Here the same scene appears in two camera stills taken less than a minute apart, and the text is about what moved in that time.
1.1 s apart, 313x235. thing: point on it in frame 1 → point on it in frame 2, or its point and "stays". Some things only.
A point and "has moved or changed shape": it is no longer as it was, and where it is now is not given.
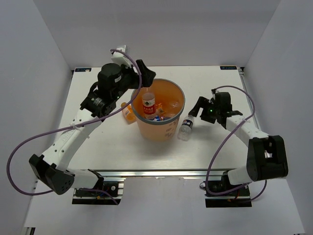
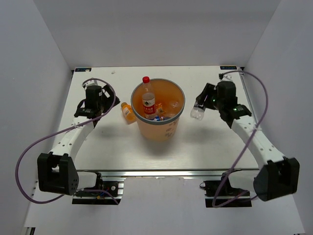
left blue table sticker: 82,69 stays
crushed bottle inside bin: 158,118 stays
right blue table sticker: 228,67 stays
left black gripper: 147,74 → 109,91
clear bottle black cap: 185,132 has moved or changed shape
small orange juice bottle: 129,113 stays
